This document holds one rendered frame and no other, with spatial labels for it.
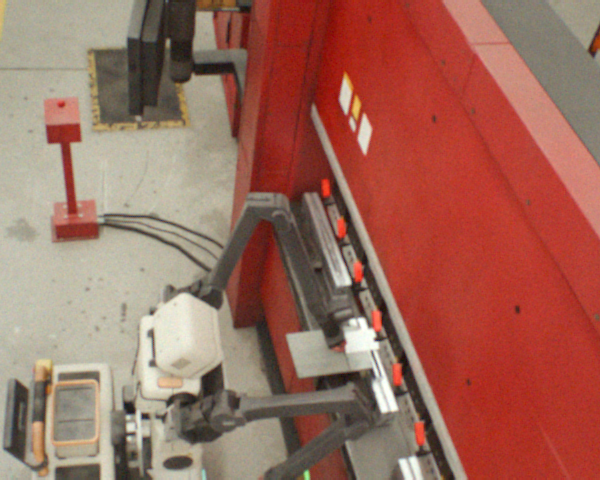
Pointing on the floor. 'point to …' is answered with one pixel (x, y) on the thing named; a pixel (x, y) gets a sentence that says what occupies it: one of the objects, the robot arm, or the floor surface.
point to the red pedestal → (77, 223)
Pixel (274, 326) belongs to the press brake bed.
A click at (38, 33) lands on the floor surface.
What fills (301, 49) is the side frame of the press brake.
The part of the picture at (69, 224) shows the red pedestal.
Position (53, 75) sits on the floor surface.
